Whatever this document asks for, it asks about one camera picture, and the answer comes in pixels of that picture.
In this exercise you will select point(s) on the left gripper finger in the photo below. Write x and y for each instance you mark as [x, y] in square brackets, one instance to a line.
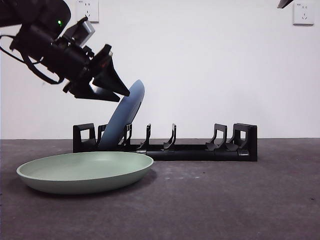
[95, 95]
[107, 72]

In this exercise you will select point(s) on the blue round plate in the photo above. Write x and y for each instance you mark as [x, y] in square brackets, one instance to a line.
[125, 117]

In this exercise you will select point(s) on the pale green round plate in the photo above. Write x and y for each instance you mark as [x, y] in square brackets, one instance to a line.
[85, 185]

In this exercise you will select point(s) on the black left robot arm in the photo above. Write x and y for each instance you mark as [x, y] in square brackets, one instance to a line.
[37, 10]

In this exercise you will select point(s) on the black plastic plate rack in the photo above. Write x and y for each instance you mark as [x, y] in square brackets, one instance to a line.
[200, 155]

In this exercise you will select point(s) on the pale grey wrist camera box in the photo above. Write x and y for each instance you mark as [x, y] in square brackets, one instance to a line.
[87, 28]

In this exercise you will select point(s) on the white wall power socket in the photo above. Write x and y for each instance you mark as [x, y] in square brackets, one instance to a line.
[303, 15]
[93, 7]

